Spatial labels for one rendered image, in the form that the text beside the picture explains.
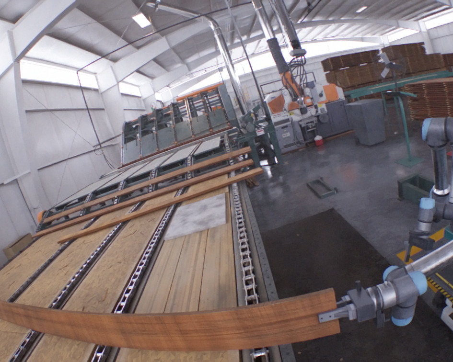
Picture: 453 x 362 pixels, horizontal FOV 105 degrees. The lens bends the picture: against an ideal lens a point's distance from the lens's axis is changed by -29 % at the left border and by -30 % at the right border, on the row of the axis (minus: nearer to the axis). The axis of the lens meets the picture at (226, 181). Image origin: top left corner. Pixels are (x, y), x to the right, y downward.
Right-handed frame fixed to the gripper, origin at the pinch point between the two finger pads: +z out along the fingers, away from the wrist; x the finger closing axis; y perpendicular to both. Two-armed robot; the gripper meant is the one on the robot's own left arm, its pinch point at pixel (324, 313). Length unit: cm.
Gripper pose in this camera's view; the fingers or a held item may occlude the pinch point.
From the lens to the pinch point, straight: 75.0
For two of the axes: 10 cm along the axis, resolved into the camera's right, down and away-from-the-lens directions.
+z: -9.4, 2.6, 2.2
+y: -2.3, -9.6, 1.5
